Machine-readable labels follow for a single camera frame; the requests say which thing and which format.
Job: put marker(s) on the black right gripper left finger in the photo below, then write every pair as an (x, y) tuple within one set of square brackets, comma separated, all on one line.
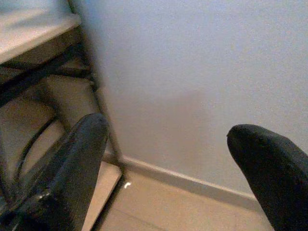
[(79, 154)]

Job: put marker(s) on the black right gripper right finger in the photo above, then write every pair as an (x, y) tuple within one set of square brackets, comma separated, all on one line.
[(274, 168)]

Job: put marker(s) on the white desk with black frame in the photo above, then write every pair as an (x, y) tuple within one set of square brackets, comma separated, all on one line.
[(29, 31)]

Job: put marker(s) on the small white floor scrap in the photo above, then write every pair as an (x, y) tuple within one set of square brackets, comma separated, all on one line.
[(127, 185)]

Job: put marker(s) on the white baseboard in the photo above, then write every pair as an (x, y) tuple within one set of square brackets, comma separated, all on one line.
[(192, 183)]

